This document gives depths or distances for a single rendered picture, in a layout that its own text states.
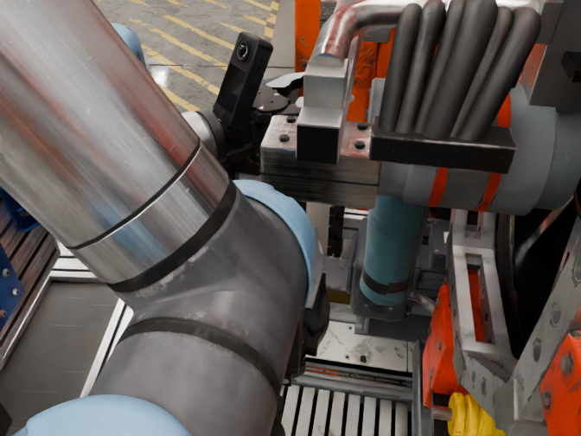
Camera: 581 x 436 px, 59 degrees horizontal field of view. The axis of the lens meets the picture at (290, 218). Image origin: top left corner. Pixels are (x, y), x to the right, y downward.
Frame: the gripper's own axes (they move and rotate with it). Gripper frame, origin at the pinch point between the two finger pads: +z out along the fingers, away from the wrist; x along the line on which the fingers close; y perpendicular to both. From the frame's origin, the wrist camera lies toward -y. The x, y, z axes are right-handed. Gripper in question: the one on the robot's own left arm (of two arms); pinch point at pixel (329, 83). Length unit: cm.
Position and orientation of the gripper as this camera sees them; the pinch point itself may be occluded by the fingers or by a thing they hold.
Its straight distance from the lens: 75.4
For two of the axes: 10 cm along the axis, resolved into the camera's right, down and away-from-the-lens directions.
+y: 0.0, 7.6, 6.4
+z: 8.2, -3.7, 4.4
